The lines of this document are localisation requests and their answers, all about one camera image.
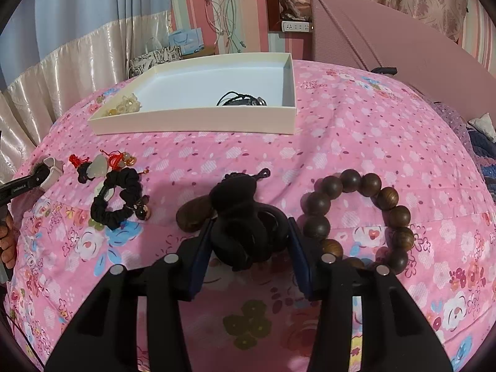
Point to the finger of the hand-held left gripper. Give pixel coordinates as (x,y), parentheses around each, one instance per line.
(23,188)

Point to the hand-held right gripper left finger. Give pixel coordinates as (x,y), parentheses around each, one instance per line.
(199,257)

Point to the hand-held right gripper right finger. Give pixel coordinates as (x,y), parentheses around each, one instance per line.
(300,263)

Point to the white bangle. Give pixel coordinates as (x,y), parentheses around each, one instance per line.
(56,166)

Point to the brown wooden oval pendant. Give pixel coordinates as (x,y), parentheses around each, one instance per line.
(192,215)

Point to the black fuzzy hair clip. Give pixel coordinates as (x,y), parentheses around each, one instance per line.
(240,224)

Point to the jade pendant with red knots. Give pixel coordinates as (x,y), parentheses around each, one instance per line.
(97,166)

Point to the black scrunchie with beads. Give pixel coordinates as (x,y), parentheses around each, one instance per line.
(124,186)

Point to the white shallow box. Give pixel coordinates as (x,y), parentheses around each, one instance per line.
(217,81)

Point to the person's left hand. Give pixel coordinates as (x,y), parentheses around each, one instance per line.
(7,244)

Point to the pink floral bedsheet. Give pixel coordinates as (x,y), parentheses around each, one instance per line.
(232,155)

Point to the blue and cream curtain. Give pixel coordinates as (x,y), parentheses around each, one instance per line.
(77,27)

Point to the black and white floral bag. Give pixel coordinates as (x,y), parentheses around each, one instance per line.
(155,60)

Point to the purple blanket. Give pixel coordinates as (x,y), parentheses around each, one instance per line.
(480,162)

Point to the light blue gift bag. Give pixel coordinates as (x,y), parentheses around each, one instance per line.
(186,40)

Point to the white pillow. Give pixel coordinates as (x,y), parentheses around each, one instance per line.
(483,126)

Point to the white power strip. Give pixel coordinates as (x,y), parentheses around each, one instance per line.
(296,26)

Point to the pink headboard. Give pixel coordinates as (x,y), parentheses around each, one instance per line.
(387,35)

